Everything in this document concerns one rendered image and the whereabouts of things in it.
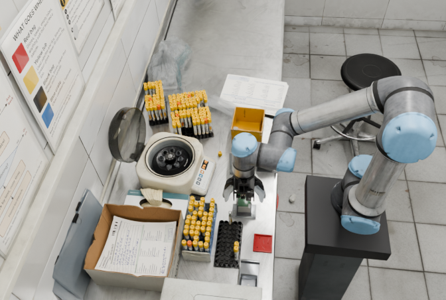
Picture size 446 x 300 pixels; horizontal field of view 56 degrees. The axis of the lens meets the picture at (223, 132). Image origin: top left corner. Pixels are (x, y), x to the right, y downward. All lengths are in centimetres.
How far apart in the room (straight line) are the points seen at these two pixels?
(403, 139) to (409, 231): 175
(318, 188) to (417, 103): 67
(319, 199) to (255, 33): 112
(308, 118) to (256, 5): 143
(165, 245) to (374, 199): 72
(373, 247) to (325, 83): 202
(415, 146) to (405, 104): 10
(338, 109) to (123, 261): 88
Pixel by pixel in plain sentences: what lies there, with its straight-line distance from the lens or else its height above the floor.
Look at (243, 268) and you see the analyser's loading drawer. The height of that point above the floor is 92.
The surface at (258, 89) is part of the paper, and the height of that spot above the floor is 89.
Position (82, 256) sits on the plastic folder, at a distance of 157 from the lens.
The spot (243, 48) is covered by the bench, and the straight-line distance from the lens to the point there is 228.
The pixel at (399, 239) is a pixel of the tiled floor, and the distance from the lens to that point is 272.
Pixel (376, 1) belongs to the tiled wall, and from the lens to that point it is 388.
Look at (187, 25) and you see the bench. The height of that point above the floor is 87.
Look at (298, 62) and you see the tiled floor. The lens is 355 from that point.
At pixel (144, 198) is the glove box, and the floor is 94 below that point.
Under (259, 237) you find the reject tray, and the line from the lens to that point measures 160.
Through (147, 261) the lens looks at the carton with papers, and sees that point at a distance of 153.
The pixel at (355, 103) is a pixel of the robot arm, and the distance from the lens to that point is 121.
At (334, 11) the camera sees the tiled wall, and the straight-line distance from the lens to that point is 389.
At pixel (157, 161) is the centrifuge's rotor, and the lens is 168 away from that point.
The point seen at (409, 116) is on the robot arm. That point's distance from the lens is 105.
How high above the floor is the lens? 232
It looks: 51 degrees down
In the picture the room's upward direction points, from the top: 4 degrees counter-clockwise
